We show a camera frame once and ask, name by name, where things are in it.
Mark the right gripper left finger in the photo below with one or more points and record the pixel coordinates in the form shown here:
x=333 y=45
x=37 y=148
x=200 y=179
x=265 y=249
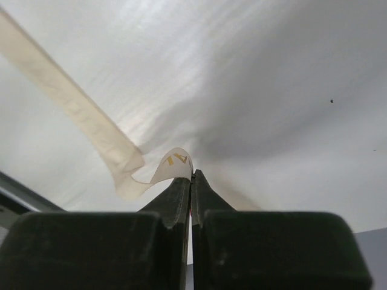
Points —
x=146 y=249

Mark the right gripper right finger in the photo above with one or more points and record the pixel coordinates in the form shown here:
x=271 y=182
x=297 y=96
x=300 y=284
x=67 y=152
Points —
x=270 y=249

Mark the cream ribbon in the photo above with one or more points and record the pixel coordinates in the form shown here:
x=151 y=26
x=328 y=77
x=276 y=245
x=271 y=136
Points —
x=121 y=156

